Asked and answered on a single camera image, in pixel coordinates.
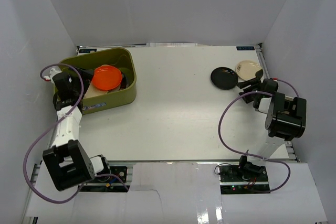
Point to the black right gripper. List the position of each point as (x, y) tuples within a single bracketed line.
[(251, 82)]

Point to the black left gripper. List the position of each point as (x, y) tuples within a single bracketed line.
[(85, 77)]

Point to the cream plate with black spot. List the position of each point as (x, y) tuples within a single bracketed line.
[(247, 69)]

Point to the beige plate with characters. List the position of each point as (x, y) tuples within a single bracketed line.
[(92, 91)]

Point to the orange round plate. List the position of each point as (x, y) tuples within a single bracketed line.
[(106, 77)]

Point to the black round plate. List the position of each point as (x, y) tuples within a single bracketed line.
[(224, 78)]

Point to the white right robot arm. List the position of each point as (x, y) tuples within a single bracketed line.
[(285, 116)]

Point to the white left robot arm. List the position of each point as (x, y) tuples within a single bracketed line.
[(67, 162)]

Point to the olive green plastic bin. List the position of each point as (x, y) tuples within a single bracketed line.
[(117, 57)]

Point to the blue label sticker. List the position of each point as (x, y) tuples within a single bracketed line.
[(86, 51), (245, 48)]

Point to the papers at table back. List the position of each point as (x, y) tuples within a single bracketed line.
[(171, 44)]

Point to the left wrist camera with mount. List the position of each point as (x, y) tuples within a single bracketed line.
[(53, 72)]

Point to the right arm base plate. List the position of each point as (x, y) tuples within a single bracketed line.
[(233, 180)]

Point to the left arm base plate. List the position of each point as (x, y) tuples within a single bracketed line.
[(119, 182)]

